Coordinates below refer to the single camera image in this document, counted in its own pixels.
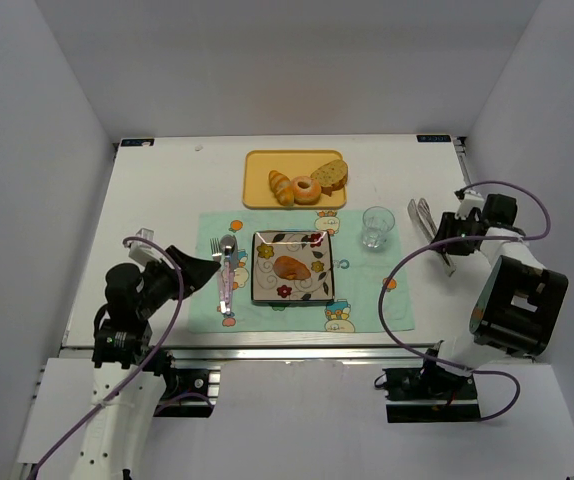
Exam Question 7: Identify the square floral plate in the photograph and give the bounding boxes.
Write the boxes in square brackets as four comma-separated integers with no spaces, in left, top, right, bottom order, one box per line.
[251,230,335,305]

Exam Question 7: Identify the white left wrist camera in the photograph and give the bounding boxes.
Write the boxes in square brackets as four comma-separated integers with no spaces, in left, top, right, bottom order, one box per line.
[123,228,161,267]

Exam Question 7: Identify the yellow plastic tray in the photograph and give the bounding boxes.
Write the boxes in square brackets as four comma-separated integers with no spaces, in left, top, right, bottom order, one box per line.
[242,150,343,210]

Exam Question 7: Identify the orange glazed donut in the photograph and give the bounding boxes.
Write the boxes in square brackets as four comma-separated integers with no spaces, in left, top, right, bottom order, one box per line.
[291,176,322,205]

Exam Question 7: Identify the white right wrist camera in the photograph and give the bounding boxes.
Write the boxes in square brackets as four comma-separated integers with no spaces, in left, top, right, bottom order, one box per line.
[455,188,485,220]

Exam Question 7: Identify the knife with pink handle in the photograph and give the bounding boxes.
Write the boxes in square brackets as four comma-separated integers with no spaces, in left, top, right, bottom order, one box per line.
[226,242,238,316]

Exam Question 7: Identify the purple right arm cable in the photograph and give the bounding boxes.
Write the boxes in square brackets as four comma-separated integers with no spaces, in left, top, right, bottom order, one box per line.
[377,180,552,422]

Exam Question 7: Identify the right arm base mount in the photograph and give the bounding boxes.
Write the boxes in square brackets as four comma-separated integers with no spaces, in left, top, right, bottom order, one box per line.
[374,367,481,424]

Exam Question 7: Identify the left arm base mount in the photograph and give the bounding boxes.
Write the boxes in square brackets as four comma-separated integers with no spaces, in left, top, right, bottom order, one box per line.
[141,350,219,419]

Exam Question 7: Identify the green cartoon placemat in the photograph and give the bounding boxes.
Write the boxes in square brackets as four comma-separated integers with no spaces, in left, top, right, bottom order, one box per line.
[188,210,414,333]

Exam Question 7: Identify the metal tongs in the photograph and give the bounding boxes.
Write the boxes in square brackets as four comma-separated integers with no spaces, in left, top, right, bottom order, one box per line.
[407,198,456,277]

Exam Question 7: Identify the seeded bread slice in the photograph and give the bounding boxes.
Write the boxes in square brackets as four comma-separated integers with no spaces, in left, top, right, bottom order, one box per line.
[310,159,348,196]

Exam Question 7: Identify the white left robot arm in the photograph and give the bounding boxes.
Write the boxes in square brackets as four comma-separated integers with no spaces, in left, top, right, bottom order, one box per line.
[71,240,220,479]

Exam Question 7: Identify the aluminium table rail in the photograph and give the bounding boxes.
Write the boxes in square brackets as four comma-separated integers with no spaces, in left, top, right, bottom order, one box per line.
[61,341,533,363]

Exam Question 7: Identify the fork with pink handle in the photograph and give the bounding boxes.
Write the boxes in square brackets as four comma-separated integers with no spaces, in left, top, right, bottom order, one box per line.
[210,238,227,314]

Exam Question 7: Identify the blue table label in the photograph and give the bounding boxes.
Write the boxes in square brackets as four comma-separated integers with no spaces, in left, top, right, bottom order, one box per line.
[416,134,452,143]
[120,138,155,148]

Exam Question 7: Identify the small brown bread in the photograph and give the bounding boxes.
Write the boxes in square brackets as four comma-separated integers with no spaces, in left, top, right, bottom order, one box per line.
[273,256,311,281]

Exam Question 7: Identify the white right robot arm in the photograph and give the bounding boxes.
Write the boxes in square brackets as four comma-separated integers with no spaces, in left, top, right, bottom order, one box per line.
[416,190,569,377]

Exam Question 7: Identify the striped croissant roll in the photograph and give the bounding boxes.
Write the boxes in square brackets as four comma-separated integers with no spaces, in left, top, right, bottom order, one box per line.
[268,170,295,207]

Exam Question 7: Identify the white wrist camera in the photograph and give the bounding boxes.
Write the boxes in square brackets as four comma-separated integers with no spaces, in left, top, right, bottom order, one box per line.
[123,228,161,267]
[455,188,485,220]

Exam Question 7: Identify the clear drinking glass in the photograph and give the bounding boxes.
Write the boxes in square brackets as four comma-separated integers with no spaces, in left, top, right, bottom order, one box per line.
[361,206,396,249]

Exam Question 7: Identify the right blue table label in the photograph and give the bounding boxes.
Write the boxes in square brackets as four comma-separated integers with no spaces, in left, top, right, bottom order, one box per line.
[416,134,452,143]

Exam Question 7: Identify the left blue table label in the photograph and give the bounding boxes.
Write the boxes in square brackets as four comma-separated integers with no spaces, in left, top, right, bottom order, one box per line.
[120,138,155,148]

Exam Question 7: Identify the spoon with pink handle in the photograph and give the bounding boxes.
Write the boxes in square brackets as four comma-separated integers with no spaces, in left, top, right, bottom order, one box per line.
[220,235,237,316]

